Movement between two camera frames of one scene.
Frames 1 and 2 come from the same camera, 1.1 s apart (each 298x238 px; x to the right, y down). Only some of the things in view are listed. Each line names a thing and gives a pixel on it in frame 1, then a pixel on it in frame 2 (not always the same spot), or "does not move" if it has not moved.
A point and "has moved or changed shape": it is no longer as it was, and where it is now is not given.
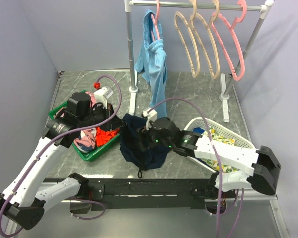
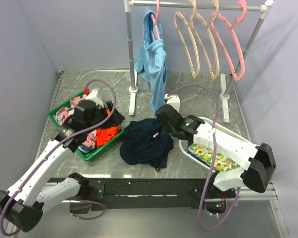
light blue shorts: [152, 61] does not move
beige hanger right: [215, 3] does not move
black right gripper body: [144, 136] → [162, 127]
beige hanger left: [189, 26] does not move
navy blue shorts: [140, 157] has moved or changed shape
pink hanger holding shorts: [155, 20] does not move
